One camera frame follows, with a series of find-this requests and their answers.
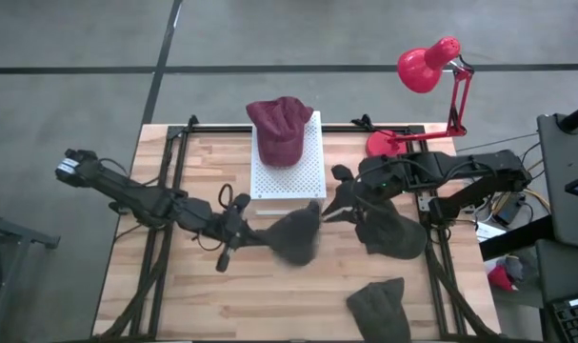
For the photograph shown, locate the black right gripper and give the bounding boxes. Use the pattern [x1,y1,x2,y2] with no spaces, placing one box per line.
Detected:
[320,163,369,226]

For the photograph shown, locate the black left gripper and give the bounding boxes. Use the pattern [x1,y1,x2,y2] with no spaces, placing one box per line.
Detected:
[207,192,273,273]

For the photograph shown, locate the dark green cloth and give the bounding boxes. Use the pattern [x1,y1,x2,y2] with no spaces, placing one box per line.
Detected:
[257,199,322,268]

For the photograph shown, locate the dark green cap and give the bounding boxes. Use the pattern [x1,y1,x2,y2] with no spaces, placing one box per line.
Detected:
[354,197,429,261]
[345,277,412,343]

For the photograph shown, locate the maroon cap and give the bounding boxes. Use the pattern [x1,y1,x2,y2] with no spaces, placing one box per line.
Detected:
[245,95,315,169]

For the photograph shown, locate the white perforated metal shelf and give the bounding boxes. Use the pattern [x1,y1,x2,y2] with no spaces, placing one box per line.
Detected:
[249,110,328,216]

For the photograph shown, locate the white paper sheet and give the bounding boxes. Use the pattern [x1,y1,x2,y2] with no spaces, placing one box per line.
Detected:
[473,221,508,243]

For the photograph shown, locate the red desk lamp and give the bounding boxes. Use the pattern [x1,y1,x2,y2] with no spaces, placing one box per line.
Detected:
[366,35,475,158]

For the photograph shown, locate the dark electronic device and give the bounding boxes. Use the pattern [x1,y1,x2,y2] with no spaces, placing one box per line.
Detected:
[491,193,524,226]

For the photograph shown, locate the red fabric item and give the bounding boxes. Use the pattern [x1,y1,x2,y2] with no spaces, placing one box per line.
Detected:
[487,264,516,293]

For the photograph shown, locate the black bar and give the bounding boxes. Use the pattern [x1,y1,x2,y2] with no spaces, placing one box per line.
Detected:
[478,213,556,262]

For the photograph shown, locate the grey fabric item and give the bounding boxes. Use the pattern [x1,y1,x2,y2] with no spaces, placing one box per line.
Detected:
[504,255,527,283]

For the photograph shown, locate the grey side desk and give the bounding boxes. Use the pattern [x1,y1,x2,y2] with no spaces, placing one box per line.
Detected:
[535,112,578,252]

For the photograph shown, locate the grey metal stand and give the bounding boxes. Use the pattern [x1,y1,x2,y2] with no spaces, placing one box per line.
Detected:
[0,190,62,343]

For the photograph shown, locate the black pole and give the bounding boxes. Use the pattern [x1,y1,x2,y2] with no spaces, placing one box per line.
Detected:
[556,98,578,134]

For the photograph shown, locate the black keyboard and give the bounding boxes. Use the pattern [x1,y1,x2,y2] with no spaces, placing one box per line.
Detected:
[545,293,578,343]

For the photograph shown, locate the black cable loop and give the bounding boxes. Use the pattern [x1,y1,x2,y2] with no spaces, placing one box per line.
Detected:
[217,182,235,211]

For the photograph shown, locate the silver metal bracket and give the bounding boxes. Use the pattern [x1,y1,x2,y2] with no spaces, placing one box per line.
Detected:
[415,192,435,214]

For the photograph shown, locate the black aluminium table frame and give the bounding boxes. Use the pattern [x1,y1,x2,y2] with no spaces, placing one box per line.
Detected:
[129,113,502,342]

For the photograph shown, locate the black cable bundle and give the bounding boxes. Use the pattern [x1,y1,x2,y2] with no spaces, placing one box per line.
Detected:
[95,223,173,340]
[424,237,502,340]

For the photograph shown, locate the yellow cables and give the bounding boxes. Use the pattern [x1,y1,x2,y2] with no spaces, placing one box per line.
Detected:
[521,188,552,213]

